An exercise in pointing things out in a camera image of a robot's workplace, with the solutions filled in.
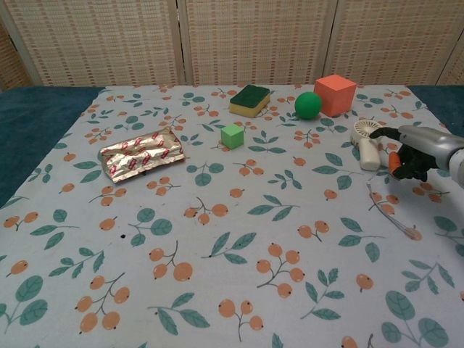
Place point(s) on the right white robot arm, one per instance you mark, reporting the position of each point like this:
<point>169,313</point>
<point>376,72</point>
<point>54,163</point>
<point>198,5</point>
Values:
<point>457,161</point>

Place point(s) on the woven folding screen panel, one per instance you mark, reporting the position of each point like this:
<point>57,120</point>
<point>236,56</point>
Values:
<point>456,70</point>
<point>395,40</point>
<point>101,40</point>
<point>257,40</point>
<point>11,61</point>

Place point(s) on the orange cube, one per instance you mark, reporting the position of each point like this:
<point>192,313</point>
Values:
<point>333,96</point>

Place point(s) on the green ball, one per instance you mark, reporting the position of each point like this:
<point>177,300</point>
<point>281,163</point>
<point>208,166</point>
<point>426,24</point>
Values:
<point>308,106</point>

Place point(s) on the small light green cube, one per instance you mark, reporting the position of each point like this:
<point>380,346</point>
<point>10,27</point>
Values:
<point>232,137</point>

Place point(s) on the white handheld fan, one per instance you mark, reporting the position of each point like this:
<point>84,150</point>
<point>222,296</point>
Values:
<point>368,154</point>

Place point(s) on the green yellow sponge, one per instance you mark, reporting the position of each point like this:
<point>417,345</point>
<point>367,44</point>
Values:
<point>250,99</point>

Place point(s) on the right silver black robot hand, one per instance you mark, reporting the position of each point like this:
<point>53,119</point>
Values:
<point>424,145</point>

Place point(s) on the floral print tablecloth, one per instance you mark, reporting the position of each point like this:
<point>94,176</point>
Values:
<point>232,235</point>

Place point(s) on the crumpled foil snack wrapper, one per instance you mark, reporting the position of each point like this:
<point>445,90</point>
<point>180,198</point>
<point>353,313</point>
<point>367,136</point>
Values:
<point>139,156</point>

